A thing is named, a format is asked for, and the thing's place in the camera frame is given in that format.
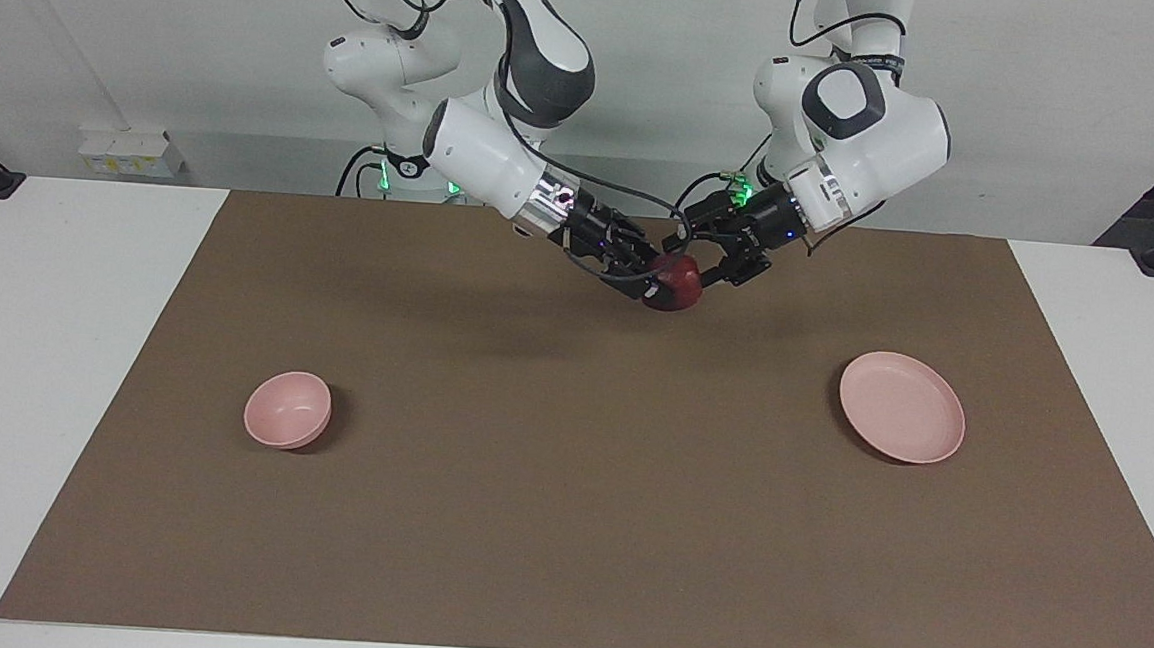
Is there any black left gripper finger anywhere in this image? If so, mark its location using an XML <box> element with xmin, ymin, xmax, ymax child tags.
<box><xmin>701</xmin><ymin>239</ymin><xmax>774</xmax><ymax>290</ymax></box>
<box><xmin>663</xmin><ymin>190</ymin><xmax>748</xmax><ymax>258</ymax></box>

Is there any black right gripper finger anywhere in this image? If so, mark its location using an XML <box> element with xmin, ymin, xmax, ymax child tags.
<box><xmin>615</xmin><ymin>220</ymin><xmax>667</xmax><ymax>269</ymax></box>
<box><xmin>588</xmin><ymin>259</ymin><xmax>668</xmax><ymax>302</ymax></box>

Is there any red apple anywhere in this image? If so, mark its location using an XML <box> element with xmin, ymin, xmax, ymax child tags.
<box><xmin>641</xmin><ymin>251</ymin><xmax>706</xmax><ymax>315</ymax></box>

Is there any pink plate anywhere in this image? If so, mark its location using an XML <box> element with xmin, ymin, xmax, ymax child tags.
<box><xmin>835</xmin><ymin>348</ymin><xmax>971</xmax><ymax>468</ymax></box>

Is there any pink bowl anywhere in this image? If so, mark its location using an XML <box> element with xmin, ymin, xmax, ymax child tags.
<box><xmin>242</xmin><ymin>368</ymin><xmax>334</xmax><ymax>452</ymax></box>

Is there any brown table mat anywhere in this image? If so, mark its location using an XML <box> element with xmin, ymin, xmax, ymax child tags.
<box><xmin>0</xmin><ymin>176</ymin><xmax>1154</xmax><ymax>648</ymax></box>

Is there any white socket box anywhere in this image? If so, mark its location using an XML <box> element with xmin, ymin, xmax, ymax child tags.
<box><xmin>76</xmin><ymin>125</ymin><xmax>188</xmax><ymax>182</ymax></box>

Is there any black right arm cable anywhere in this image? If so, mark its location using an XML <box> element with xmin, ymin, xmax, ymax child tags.
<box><xmin>295</xmin><ymin>0</ymin><xmax>710</xmax><ymax>294</ymax></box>

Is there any black base cable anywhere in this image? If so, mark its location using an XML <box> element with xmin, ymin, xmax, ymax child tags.
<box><xmin>333</xmin><ymin>142</ymin><xmax>395</xmax><ymax>201</ymax></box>
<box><xmin>678</xmin><ymin>128</ymin><xmax>776</xmax><ymax>227</ymax></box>

